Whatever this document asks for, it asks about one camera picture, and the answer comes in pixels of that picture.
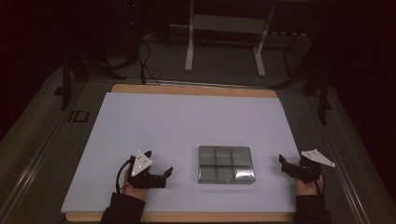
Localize white metal stand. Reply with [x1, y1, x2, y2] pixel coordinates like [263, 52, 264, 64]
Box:
[169, 0, 277, 78]

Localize person's left hand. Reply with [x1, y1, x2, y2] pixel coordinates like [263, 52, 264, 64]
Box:
[122, 169, 150, 201]

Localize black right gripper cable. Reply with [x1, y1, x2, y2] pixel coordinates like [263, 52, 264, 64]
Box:
[313, 173, 327, 196]

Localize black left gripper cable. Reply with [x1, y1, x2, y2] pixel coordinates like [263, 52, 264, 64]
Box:
[115, 158, 133, 195]

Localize clear plastic compartment box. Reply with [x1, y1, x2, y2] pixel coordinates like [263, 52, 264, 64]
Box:
[197, 145, 257, 186]

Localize black metal stand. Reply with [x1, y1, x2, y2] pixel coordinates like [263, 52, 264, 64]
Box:
[270, 29, 333, 126]
[53, 46, 128, 112]

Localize black floor cable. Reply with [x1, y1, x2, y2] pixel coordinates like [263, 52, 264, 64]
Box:
[136, 39, 163, 86]

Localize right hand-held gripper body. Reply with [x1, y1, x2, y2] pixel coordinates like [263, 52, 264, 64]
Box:
[281, 148, 336, 185]

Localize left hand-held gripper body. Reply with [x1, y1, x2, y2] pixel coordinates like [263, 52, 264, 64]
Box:
[126, 149, 167, 189]

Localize person's right hand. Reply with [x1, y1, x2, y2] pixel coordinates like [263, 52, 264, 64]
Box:
[294, 173, 325, 197]

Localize black tripod pole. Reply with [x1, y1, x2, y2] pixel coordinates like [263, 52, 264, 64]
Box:
[125, 0, 142, 64]

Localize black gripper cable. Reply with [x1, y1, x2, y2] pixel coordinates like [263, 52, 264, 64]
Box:
[313, 173, 327, 196]
[115, 158, 133, 195]

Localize white table mat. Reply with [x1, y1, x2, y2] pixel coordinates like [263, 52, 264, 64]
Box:
[60, 91, 301, 215]

